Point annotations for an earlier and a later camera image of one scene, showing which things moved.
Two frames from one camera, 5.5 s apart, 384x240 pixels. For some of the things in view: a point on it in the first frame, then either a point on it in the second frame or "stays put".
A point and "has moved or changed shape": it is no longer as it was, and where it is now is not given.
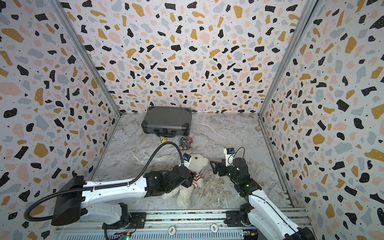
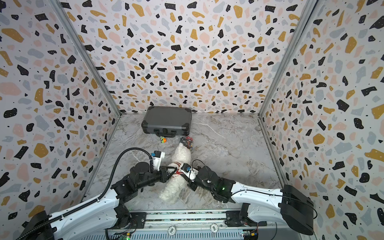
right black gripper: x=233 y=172 -> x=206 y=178
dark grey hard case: x=166 y=121 stays put
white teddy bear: x=197 y=163 has moved or changed shape
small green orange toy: x=163 y=139 stays put
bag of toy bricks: x=186 y=142 stays put
